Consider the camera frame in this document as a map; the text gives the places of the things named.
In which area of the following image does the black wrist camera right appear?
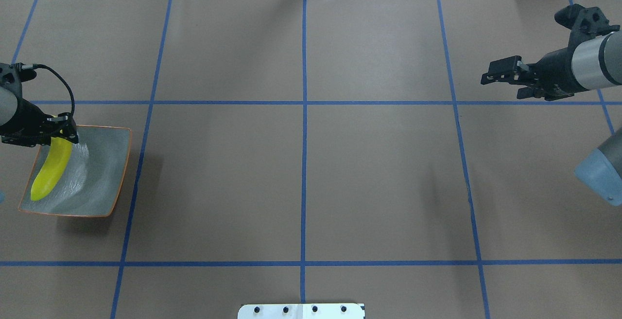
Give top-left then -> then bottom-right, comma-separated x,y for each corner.
554,4 -> 621,47

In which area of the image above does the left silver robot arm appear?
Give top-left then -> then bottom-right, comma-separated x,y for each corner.
0,88 -> 79,147

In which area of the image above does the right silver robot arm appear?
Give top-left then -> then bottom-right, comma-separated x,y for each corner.
481,32 -> 622,206

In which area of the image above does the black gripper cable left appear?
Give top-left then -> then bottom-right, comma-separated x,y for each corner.
19,64 -> 76,116

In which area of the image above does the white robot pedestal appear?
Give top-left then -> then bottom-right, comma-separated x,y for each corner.
237,303 -> 366,319

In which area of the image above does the grey square plate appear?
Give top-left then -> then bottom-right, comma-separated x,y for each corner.
18,125 -> 133,218

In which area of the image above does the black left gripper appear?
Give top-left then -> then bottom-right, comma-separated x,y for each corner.
0,98 -> 79,147

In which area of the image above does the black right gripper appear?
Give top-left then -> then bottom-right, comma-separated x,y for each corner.
480,48 -> 582,101

